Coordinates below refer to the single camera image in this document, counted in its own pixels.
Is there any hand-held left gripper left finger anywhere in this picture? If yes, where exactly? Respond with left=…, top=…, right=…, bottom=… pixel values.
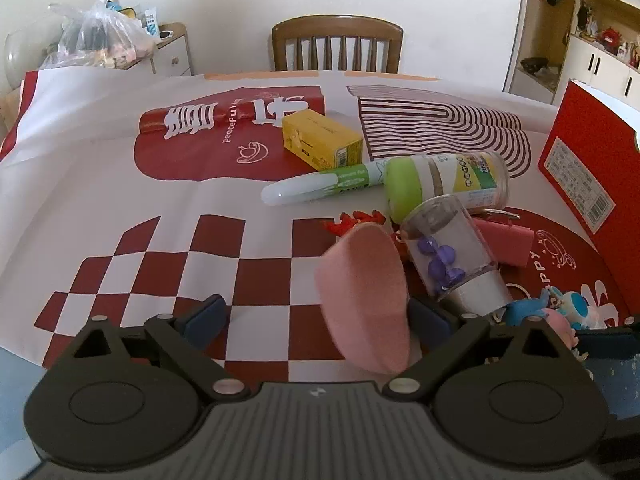
left=67, top=294, right=248, bottom=401

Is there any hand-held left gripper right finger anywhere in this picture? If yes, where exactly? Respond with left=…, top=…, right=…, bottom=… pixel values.
left=386, top=297, right=577, bottom=399

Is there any pink bowl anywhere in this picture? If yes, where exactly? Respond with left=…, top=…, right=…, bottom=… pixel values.
left=315, top=226, right=412, bottom=375

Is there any white and green pen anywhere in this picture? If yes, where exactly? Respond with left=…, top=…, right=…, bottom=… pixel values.
left=261, top=160, right=390, bottom=208

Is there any yellow carton box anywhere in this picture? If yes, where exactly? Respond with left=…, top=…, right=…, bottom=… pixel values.
left=281, top=108, right=364, bottom=170

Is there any clear cup with purple pins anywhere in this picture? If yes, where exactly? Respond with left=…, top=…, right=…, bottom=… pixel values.
left=399, top=195, right=515, bottom=317

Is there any pink binder clip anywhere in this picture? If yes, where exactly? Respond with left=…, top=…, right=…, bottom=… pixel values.
left=470, top=210, right=536, bottom=268

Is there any pink toy figure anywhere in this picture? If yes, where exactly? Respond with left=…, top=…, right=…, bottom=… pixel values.
left=542, top=307, right=577, bottom=347

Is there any red plastic toy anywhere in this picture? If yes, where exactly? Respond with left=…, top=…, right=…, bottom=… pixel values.
left=322, top=210, right=388, bottom=237

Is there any clear jar with green lid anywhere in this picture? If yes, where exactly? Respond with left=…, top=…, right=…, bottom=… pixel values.
left=382, top=151, right=511, bottom=224

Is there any white and blue toy figure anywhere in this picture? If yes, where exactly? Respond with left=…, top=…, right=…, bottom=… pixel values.
left=547, top=287, right=606, bottom=331

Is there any red and white printed tablecloth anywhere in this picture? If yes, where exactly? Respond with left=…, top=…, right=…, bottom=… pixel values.
left=0, top=69, right=640, bottom=386

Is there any dark blue box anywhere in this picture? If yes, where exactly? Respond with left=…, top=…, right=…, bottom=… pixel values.
left=570, top=315, right=640, bottom=421

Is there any large red cardboard box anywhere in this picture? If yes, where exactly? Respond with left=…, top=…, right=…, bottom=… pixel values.
left=537, top=79, right=640, bottom=311

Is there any white drawer cabinet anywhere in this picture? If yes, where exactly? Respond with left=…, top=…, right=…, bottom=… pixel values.
left=120, top=22, right=193, bottom=78

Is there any dark shelf ornament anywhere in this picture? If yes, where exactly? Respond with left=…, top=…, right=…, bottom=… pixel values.
left=520, top=56, right=551, bottom=77

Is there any clear plastic bag with items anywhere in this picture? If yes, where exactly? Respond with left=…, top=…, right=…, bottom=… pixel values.
left=40, top=0, right=161, bottom=70

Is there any wooden chair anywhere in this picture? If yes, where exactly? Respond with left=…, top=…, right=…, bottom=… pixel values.
left=271, top=15, right=405, bottom=75

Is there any clear round glass vessel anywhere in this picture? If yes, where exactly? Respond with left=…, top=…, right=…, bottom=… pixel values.
left=4, top=17, right=66, bottom=91

